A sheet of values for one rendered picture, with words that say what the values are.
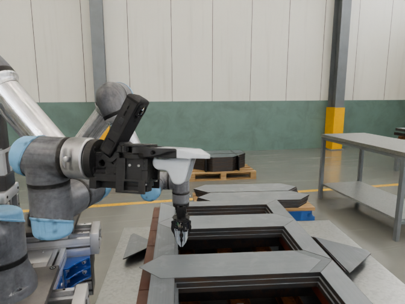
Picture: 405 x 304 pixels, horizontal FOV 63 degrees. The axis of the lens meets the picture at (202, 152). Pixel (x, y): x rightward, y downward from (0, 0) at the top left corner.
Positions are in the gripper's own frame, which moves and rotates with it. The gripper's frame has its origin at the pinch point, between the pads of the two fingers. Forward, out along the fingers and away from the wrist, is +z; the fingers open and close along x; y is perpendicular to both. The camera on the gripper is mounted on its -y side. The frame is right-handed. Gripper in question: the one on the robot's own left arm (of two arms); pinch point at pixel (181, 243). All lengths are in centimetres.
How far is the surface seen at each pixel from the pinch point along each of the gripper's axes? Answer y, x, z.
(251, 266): 20.9, 27.3, 0.8
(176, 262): 15.9, -2.1, 0.7
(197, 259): 14.0, 6.6, 0.8
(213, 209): -50, 20, 3
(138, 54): -674, -87, -151
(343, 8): -708, 415, -270
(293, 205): -64, 75, 7
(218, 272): 24.8, 13.8, 0.8
